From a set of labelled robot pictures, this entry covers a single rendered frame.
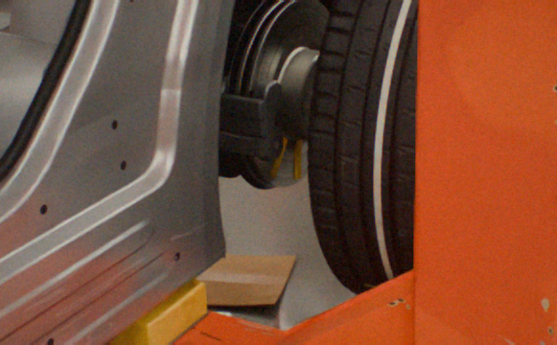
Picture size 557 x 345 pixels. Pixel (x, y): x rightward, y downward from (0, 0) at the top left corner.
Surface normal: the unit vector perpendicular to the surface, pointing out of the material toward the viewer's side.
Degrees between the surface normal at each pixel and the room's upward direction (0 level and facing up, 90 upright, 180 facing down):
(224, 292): 1
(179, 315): 89
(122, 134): 90
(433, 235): 90
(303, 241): 0
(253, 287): 1
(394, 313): 90
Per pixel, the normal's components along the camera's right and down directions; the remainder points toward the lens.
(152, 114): 0.86, 0.17
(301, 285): -0.03, -0.92
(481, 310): -0.50, 0.35
